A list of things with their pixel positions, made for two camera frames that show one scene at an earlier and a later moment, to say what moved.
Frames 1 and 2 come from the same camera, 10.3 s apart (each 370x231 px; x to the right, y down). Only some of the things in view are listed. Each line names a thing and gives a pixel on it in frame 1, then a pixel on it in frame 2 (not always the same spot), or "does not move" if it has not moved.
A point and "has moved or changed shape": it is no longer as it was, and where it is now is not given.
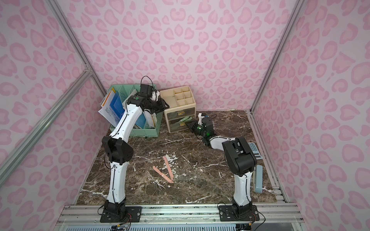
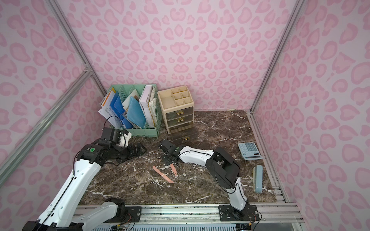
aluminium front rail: [272, 214] does not move
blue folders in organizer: [140, 121] does not move
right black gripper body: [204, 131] to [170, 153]
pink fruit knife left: [165, 177] does not move
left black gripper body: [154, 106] to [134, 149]
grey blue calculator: [255, 150] does not move
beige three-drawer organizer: [182, 108] has moved or changed shape
